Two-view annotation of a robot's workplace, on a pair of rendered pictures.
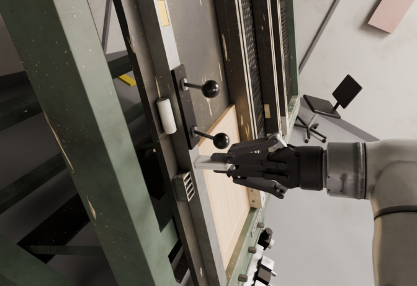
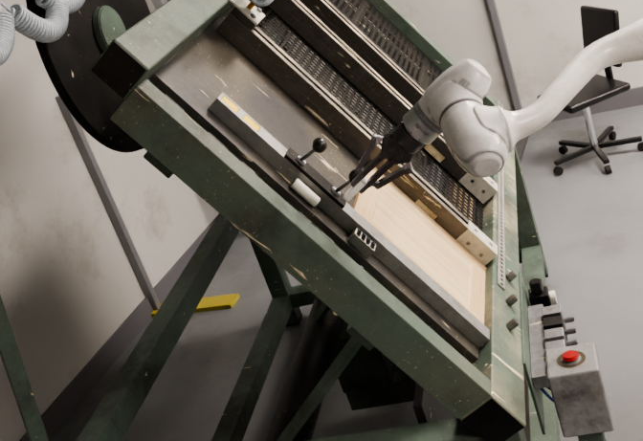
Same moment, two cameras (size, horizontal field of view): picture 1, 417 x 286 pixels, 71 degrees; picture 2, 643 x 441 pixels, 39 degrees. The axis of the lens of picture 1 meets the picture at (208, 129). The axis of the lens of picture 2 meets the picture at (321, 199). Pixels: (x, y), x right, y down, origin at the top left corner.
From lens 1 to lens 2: 163 cm
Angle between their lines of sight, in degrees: 14
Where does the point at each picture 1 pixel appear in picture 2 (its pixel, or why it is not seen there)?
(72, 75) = (238, 182)
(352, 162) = (415, 115)
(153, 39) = (257, 144)
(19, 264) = not seen: outside the picture
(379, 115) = not seen: outside the picture
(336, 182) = (417, 131)
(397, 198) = (438, 113)
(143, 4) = (235, 126)
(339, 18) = not seen: outside the picture
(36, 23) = (205, 169)
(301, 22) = not seen: outside the picture
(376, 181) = (431, 114)
